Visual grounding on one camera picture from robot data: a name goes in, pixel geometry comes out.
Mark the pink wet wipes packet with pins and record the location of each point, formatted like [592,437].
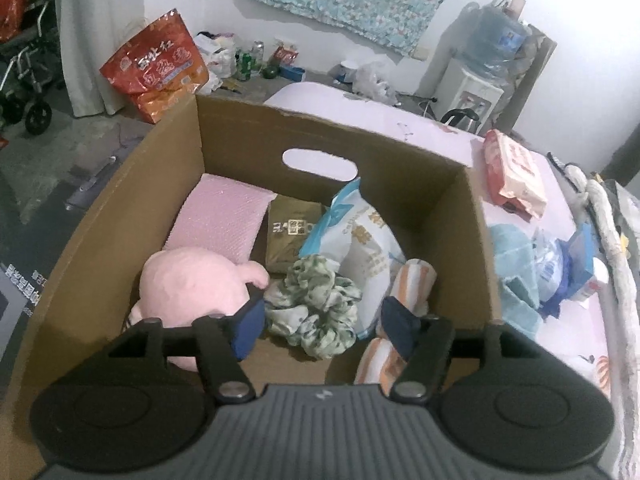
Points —
[515,170]

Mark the blue and white box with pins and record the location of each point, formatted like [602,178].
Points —
[582,250]

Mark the blue and white bag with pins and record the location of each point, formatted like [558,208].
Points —
[360,245]

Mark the dark printed box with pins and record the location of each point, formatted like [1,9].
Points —
[20,305]

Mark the patterned board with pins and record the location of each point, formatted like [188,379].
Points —
[537,60]

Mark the pink plush doll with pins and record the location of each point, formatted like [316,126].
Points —
[185,285]

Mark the red snack bag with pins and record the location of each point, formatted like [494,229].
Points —
[155,70]

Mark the wheelchair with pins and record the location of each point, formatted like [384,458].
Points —
[30,85]

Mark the small red packet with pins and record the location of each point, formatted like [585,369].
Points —
[286,55]

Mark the orange striped towel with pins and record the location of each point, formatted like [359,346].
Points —
[417,280]

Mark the wall socket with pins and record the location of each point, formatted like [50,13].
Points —
[421,53]

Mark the clear plastic bag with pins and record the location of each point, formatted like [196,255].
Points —
[375,82]

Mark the crumpled white plastic bag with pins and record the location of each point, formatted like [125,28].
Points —
[215,60]

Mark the red bag on wheelchair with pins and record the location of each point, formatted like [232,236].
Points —
[12,15]

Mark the silver can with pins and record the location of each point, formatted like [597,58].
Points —
[257,55]

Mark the white water dispenser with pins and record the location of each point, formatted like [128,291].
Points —
[465,90]

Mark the white curtain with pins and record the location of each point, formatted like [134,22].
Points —
[85,20]

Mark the rolled white quilt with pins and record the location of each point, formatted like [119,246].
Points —
[612,240]

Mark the small blue box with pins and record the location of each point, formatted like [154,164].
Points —
[292,73]

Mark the black kettle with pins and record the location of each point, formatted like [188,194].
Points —
[462,119]

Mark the blue water bottle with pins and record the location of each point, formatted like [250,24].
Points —
[497,40]

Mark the green can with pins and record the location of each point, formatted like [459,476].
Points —
[244,66]

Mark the brown cardboard box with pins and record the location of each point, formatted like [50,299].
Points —
[375,155]

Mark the green patterned scrunchie cloth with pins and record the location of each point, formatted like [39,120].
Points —
[315,305]

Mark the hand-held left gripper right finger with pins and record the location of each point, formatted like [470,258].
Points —
[400,327]

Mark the teal towel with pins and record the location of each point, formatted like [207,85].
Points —
[510,255]

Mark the olive green packet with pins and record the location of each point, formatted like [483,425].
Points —
[290,230]

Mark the grey blanket with yellow print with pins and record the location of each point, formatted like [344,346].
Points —
[631,210]

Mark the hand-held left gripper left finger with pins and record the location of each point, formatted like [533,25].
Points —
[247,327]

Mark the blue clear packet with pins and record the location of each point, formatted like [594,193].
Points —
[550,265]

